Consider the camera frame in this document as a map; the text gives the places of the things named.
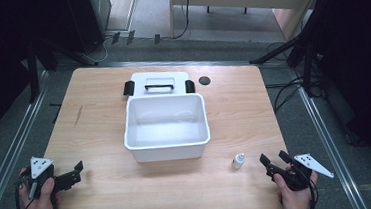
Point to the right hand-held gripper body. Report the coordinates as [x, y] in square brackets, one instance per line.
[308, 163]

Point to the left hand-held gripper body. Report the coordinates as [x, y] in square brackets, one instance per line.
[40, 166]

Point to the small white bottle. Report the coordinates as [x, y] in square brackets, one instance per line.
[237, 161]

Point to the white plastic storage box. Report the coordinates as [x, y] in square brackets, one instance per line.
[166, 129]

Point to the person's right hand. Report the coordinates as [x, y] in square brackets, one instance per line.
[294, 199]

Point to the black metal stand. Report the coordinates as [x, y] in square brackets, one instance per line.
[33, 69]

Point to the black round table cap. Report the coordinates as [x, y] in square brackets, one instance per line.
[204, 80]

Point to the black tripod stand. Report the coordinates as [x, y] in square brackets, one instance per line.
[302, 46]

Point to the black floor tape strip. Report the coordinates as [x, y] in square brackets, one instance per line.
[115, 37]

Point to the black cabinet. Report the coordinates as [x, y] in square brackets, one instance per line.
[89, 18]

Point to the metal floor rail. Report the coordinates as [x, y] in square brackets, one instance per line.
[10, 158]
[326, 133]

